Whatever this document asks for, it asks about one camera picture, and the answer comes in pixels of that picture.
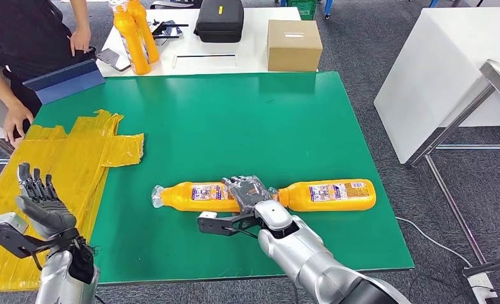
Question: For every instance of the person's right hand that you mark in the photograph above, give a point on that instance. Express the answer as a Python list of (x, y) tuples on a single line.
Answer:
[(18, 121)]

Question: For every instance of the person's left hand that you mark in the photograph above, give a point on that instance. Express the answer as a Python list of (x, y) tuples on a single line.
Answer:
[(81, 41)]

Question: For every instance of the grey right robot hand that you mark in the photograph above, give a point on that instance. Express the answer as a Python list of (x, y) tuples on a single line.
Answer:
[(250, 191)]

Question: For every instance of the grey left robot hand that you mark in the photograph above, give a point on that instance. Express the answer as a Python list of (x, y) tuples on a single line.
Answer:
[(48, 214)]

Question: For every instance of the orange detergent bottle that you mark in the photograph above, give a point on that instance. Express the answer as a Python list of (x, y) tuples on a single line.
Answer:
[(150, 38), (329, 203), (183, 203), (132, 46)]

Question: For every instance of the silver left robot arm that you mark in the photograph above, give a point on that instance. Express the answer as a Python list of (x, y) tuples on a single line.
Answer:
[(57, 281)]

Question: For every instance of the person's left forearm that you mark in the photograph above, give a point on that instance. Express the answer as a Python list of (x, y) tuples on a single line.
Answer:
[(81, 14)]

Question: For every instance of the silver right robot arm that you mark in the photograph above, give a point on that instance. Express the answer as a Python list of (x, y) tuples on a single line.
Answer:
[(308, 260)]

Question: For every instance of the black smartphone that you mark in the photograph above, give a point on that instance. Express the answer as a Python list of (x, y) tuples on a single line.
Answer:
[(109, 58)]

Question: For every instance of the blue tablet cover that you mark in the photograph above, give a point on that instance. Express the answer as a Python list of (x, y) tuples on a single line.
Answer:
[(65, 83)]

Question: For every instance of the person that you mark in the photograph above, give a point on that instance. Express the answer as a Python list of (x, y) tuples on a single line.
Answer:
[(23, 33)]

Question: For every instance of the yellow tape sheet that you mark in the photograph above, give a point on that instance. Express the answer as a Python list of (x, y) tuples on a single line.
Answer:
[(90, 159)]

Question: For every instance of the black rod tool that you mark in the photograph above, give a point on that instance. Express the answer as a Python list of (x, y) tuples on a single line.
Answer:
[(174, 25), (168, 37)]

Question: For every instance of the black carrying case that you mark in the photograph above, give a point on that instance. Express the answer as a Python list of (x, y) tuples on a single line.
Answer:
[(218, 23)]

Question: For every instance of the white table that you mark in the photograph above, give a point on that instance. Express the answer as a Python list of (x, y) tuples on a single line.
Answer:
[(250, 52)]

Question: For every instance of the brown cardboard box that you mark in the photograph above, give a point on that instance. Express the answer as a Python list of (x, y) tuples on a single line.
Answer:
[(294, 48)]

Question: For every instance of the green plastic crate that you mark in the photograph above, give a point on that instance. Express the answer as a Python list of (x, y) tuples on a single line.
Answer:
[(302, 8)]

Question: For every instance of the white panel desk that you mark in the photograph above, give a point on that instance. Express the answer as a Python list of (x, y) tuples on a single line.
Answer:
[(443, 65)]

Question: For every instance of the white power strip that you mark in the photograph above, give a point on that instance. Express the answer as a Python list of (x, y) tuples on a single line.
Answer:
[(480, 286)]

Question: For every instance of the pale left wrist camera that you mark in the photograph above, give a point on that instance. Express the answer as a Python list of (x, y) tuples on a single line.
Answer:
[(7, 220)]

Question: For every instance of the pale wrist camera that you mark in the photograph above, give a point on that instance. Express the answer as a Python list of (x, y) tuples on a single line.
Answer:
[(208, 215), (7, 220)]

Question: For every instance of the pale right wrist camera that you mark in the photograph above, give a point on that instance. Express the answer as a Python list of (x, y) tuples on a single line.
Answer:
[(208, 215)]

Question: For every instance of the black right camera bracket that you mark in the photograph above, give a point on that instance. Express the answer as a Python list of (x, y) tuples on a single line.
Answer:
[(216, 226)]

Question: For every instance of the black camera bracket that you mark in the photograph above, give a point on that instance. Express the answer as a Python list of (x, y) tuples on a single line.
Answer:
[(7, 241), (216, 226)]

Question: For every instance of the black left camera bracket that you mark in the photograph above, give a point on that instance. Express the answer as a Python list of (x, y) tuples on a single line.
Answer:
[(7, 241)]

